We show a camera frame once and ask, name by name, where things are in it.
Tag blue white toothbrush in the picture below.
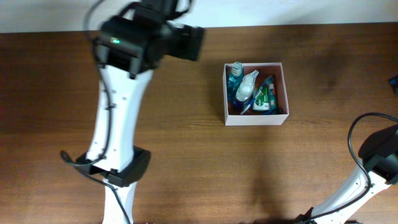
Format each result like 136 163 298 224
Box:
240 75 274 115

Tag green soap bar packet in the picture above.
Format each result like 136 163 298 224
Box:
252 86 270 111

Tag clear spray bottle blue liquid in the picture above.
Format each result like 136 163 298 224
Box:
234 70 259 111

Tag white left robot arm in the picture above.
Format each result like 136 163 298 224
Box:
70 1 205 223

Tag white cardboard box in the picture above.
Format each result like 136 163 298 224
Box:
223 62 289 126

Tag green white toothpaste tube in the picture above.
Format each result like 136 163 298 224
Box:
269 83 277 110

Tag teal mouthwash bottle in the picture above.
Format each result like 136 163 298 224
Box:
227 62 244 102

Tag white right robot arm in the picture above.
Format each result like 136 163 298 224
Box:
294 112 397 224

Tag blue disposable razor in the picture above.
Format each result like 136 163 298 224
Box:
263 108 284 115

